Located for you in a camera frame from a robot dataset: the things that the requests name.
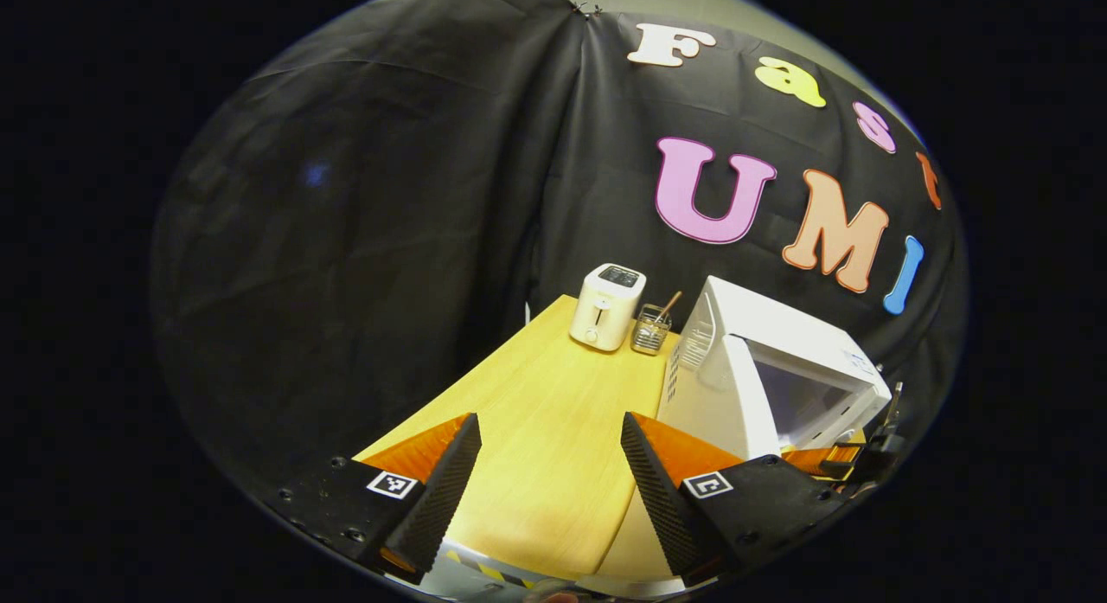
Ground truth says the white microwave oven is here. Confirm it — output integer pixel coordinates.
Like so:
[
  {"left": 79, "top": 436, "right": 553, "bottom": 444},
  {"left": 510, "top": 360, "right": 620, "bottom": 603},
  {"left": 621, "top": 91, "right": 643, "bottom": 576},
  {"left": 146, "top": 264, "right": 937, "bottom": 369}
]
[{"left": 657, "top": 276, "right": 893, "bottom": 461}]

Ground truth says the white toaster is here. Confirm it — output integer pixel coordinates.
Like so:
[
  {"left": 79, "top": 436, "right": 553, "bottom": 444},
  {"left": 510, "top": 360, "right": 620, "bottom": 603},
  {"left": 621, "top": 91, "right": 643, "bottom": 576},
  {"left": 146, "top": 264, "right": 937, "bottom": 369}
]
[{"left": 569, "top": 263, "right": 648, "bottom": 353}]

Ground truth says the black backdrop cloth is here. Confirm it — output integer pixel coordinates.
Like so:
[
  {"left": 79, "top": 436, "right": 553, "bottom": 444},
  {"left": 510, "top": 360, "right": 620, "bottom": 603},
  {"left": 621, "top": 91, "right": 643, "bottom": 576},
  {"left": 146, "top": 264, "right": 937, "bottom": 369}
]
[{"left": 149, "top": 0, "right": 969, "bottom": 500}]

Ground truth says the glass jar with utensils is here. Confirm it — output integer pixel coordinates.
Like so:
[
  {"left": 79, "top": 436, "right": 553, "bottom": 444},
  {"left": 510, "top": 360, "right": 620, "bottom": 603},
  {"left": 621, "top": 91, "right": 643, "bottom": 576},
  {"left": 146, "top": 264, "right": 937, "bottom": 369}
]
[{"left": 630, "top": 292, "right": 682, "bottom": 356}]

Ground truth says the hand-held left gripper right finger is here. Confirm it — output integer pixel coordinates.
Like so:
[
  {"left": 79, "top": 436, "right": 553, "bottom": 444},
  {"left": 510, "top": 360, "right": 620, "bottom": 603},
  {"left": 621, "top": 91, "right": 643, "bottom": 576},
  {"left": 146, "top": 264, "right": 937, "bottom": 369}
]
[{"left": 620, "top": 412, "right": 853, "bottom": 587}]

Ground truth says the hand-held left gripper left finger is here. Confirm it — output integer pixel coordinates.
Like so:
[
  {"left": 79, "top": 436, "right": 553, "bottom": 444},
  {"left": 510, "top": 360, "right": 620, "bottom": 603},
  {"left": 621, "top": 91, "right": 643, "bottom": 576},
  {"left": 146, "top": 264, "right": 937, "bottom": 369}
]
[{"left": 264, "top": 413, "right": 483, "bottom": 585}]

